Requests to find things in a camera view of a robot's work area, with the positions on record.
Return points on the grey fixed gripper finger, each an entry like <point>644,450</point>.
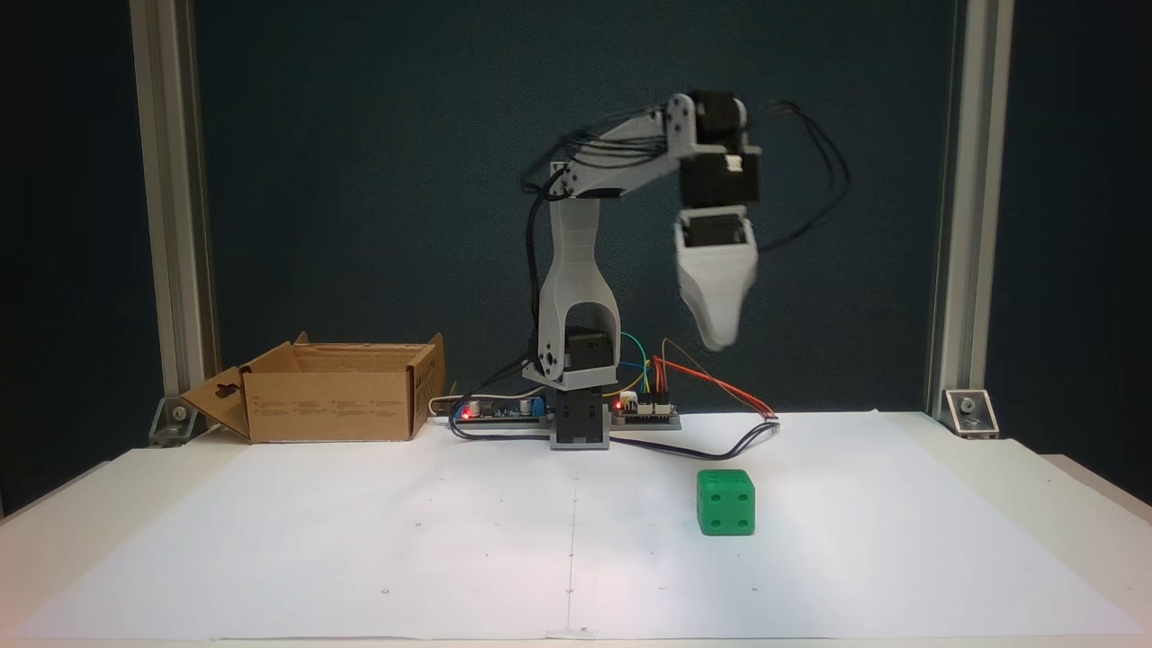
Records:
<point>718,301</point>

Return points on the green dice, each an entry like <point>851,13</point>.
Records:
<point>725,504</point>

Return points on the circuit board with white connectors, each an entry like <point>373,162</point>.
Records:
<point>643,408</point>

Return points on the circuit board with blue parts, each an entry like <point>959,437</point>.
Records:
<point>499,410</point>

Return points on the brown cardboard box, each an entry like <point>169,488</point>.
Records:
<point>333,405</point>

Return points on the grey base plate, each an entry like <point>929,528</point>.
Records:
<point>652,423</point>

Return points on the aluminium profile post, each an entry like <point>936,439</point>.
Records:
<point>972,198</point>
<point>171,198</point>

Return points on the metal corner bracket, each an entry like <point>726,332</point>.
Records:
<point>970,412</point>
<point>175,421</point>

